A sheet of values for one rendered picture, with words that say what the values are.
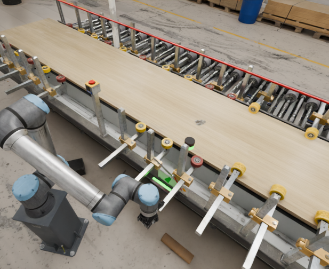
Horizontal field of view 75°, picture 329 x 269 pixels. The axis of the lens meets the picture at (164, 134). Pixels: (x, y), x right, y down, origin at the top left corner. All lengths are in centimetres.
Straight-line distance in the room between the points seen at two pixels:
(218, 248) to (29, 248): 164
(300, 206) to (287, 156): 37
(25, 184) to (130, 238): 104
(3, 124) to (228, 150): 128
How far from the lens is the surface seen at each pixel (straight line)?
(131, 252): 212
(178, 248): 206
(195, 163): 143
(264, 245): 156
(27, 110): 111
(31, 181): 155
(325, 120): 210
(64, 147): 286
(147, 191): 97
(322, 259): 137
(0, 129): 107
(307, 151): 185
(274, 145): 175
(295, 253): 143
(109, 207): 97
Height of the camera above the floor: 205
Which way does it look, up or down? 47 degrees down
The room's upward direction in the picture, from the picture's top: 4 degrees clockwise
